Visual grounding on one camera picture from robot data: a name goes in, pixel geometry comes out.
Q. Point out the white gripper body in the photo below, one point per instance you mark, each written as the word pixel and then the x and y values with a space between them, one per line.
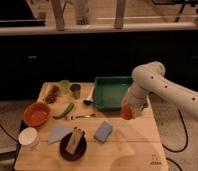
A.
pixel 136 98

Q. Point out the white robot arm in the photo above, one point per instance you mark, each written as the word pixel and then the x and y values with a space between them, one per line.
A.
pixel 150 78

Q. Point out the green plastic tray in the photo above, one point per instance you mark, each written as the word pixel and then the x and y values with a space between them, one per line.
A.
pixel 109 92

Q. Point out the blue sponge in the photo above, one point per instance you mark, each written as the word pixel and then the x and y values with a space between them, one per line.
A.
pixel 103 132

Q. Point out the black white spoon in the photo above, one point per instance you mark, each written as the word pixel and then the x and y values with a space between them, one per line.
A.
pixel 90 98

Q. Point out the metal cup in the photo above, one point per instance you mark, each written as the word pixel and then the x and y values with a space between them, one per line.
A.
pixel 75 90

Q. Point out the silver fork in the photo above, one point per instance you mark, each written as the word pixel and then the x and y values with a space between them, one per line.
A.
pixel 73 117

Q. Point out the wooden block on plate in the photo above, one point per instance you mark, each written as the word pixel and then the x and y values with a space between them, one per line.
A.
pixel 74 140

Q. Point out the green plastic cup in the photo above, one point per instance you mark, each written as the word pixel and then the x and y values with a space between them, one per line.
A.
pixel 64 86

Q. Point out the dark round plate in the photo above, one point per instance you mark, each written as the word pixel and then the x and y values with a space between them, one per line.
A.
pixel 80 151

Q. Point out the green cucumber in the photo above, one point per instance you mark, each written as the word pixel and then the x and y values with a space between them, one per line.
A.
pixel 67 109

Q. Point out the grey blue cloth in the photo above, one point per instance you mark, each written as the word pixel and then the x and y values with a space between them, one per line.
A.
pixel 59 132

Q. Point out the bunch of dark grapes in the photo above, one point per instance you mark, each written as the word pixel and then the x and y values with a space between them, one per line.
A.
pixel 51 94

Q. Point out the orange bowl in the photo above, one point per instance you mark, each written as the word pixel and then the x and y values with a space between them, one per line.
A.
pixel 36 114

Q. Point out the white round container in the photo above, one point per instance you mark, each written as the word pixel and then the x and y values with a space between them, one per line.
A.
pixel 28 137

